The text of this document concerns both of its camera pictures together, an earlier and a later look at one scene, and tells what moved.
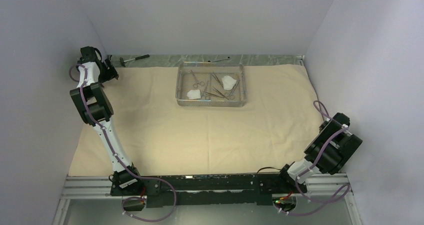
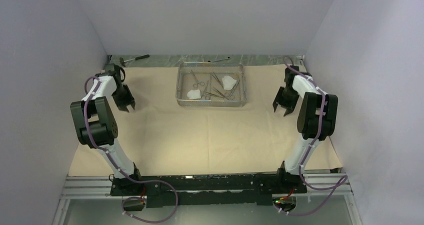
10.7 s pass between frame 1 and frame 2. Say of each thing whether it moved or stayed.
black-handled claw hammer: stayed
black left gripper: moved
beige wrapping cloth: stayed
